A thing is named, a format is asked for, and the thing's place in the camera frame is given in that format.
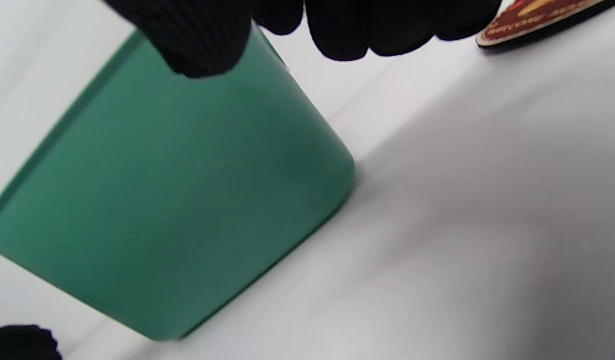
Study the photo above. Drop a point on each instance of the green plastic bin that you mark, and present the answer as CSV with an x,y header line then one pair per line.
x,y
177,200

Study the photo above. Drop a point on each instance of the person's left hand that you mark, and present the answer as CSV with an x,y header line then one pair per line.
x,y
17,345

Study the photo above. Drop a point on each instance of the brown cat coaster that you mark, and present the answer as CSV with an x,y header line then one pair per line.
x,y
532,20

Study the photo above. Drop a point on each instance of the person's right hand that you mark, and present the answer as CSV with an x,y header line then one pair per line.
x,y
337,25

